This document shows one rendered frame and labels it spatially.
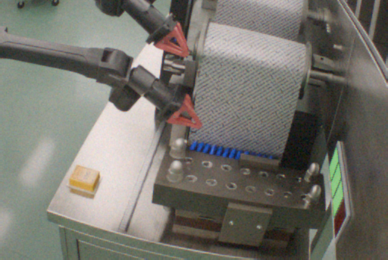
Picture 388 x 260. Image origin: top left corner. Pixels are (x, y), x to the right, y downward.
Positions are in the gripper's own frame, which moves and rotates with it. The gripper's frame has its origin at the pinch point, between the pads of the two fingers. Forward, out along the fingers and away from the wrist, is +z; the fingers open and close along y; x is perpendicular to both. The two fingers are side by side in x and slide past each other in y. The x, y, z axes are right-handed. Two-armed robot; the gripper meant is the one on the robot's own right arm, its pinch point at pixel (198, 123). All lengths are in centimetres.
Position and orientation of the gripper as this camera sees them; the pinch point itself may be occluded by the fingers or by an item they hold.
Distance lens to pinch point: 121.5
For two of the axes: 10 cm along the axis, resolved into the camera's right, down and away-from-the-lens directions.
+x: 6.1, -6.5, -4.5
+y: -1.4, 4.7, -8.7
